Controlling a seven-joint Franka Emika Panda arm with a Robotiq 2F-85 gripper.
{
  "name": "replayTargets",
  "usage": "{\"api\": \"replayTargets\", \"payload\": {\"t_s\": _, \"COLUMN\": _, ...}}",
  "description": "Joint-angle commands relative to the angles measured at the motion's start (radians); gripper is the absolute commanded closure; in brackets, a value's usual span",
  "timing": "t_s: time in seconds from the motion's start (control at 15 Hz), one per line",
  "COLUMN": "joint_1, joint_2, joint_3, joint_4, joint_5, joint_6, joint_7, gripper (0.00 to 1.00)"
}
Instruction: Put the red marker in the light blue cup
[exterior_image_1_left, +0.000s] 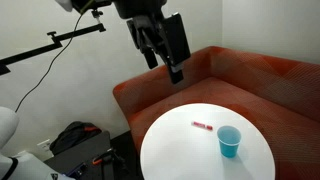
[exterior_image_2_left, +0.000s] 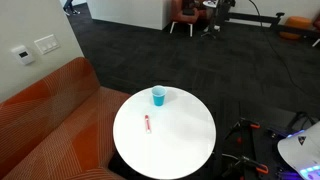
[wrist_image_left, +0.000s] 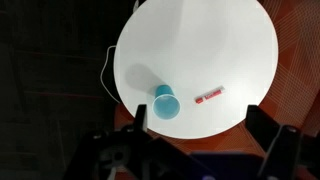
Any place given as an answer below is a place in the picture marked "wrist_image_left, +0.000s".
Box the thin white cable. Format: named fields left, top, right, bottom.
left=99, top=0, right=140, bottom=104

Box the red marker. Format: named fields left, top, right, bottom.
left=194, top=85, right=226, bottom=105

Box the orange patterned sofa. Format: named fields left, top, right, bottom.
left=114, top=0, right=320, bottom=180

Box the light blue plastic cup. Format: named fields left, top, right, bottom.
left=151, top=84, right=182, bottom=120

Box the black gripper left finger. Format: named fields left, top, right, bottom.
left=66, top=104, right=214, bottom=180

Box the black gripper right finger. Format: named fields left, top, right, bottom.
left=245, top=104, right=320, bottom=180

